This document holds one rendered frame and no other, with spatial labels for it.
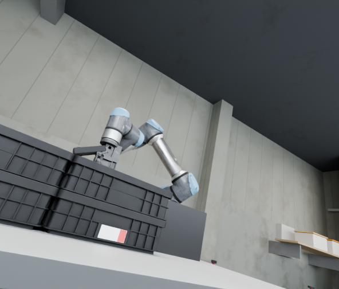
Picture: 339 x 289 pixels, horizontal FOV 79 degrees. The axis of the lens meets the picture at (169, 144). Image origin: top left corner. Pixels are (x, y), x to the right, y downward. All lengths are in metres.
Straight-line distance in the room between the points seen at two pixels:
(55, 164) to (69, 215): 0.15
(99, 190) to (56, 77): 2.77
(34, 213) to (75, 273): 0.35
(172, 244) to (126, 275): 0.70
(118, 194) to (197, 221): 0.54
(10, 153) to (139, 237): 0.47
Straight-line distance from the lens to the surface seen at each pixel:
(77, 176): 0.70
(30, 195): 0.69
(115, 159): 0.81
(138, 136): 0.94
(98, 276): 0.38
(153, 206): 0.81
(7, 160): 0.69
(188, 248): 1.13
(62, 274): 0.37
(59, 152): 0.70
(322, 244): 5.12
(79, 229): 0.72
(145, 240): 0.80
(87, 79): 3.43
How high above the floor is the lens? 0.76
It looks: 24 degrees up
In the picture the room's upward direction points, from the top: 14 degrees clockwise
